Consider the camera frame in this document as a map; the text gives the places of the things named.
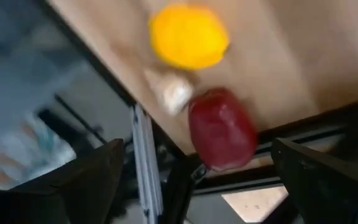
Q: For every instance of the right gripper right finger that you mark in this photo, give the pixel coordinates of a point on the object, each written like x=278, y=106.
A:
x=322, y=186

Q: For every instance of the silver frame bracket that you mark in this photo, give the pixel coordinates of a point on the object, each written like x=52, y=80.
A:
x=146, y=161

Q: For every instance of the yellow lemon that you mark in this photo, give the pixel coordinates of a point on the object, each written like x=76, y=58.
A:
x=188, y=37

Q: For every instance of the white garlic bulb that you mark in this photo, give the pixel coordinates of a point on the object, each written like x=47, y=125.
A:
x=177, y=95

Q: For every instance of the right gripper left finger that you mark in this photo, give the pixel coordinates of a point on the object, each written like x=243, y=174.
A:
x=73, y=193

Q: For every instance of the dark red fruit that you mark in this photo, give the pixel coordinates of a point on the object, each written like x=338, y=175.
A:
x=222, y=130

